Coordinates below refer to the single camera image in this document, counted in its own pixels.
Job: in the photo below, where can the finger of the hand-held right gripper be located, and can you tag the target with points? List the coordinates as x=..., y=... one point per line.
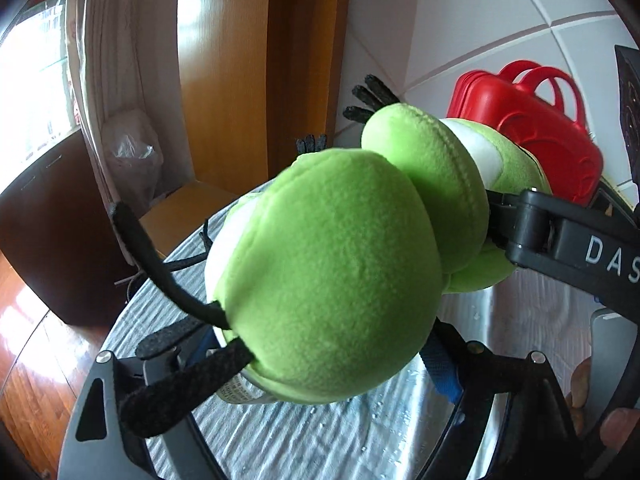
x=525, y=220

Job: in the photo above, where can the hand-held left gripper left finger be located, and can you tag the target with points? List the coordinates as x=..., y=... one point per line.
x=205, y=347

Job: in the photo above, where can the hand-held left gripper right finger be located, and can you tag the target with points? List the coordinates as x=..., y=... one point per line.
x=442, y=375

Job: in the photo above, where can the green frog plush toy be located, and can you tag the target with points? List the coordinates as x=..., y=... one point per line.
x=325, y=260

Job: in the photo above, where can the person's right hand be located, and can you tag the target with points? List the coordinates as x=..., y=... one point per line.
x=622, y=425

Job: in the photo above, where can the red bear-face suitcase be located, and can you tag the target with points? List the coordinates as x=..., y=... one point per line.
x=530, y=110

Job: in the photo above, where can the striped blue tablecloth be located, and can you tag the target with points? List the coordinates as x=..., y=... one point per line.
x=325, y=435

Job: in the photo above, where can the wooden stool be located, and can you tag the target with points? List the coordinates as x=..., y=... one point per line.
x=185, y=205

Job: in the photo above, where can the dark wooden cabinet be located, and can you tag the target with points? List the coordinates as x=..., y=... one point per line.
x=55, y=240

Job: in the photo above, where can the clear plastic bag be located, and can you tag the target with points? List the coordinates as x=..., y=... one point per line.
x=132, y=155

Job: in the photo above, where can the white curtain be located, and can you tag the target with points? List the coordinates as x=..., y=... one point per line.
x=120, y=60

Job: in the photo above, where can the window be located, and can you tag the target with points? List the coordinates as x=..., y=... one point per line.
x=35, y=85

